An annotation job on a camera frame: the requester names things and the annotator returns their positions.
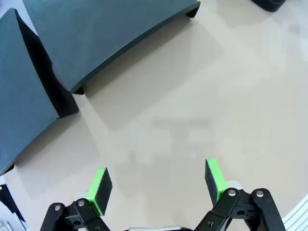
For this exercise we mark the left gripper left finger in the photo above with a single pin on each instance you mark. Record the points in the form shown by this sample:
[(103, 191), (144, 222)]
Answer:
[(99, 192)]

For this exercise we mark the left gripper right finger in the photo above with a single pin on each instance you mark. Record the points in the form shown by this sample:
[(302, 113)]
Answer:
[(214, 183)]

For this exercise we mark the black leather shoe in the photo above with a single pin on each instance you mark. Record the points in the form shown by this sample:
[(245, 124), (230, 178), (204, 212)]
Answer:
[(268, 4)]

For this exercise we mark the dark grey shoe stand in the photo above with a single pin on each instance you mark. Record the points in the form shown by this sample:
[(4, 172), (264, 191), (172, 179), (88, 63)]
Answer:
[(96, 36), (21, 96)]

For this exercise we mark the aluminium slatted panel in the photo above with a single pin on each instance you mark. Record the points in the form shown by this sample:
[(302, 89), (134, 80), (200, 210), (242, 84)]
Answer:
[(297, 216)]

